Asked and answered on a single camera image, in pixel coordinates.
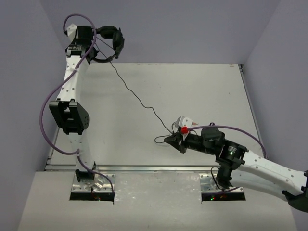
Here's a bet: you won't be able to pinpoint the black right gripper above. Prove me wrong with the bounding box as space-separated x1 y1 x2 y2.
164 131 217 156

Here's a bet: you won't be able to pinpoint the black headphones with cord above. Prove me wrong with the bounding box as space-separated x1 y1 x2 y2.
94 26 175 135

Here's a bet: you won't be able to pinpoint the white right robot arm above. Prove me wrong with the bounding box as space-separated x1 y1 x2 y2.
164 124 308 212

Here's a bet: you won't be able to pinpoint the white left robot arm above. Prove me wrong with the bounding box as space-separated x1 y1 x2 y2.
49 24 125 187

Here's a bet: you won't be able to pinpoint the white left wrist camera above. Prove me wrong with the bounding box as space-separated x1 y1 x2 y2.
66 24 77 42

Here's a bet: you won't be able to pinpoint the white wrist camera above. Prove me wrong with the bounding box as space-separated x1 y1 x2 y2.
66 24 77 42
175 116 197 140

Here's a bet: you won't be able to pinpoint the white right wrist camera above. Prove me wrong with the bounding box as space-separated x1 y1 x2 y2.
175 116 197 140

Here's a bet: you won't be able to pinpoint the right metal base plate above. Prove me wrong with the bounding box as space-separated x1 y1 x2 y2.
199 172 244 193

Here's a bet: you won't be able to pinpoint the metal base plate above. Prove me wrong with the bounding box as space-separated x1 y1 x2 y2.
71 174 116 193
199 172 244 193

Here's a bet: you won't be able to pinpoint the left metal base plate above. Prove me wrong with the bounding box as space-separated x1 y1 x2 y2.
71 174 116 193

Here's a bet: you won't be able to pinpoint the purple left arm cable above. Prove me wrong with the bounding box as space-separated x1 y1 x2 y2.
39 13 115 194

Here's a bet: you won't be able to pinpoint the aluminium table edge rail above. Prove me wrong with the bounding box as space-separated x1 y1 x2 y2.
45 164 213 172

